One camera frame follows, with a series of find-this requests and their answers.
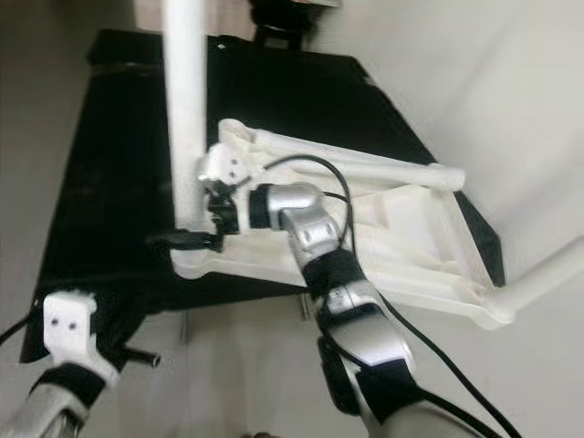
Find white plastic table top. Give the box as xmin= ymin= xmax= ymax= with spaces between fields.
xmin=169 ymin=119 xmax=516 ymax=329

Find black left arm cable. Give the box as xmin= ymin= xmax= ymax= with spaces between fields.
xmin=0 ymin=315 xmax=48 ymax=346

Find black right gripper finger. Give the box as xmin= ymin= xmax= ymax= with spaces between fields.
xmin=146 ymin=230 xmax=220 ymax=252

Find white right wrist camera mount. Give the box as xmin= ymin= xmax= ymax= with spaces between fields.
xmin=199 ymin=144 xmax=261 ymax=234

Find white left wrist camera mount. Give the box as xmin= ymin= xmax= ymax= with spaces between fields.
xmin=44 ymin=290 xmax=120 ymax=384

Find white checked cloth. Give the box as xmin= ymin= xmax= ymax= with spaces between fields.
xmin=135 ymin=0 xmax=255 ymax=39

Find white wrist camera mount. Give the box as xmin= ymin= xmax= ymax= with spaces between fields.
xmin=199 ymin=144 xmax=261 ymax=234
xmin=44 ymin=290 xmax=120 ymax=384

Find black tablecloth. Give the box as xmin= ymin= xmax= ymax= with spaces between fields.
xmin=46 ymin=27 xmax=507 ymax=361

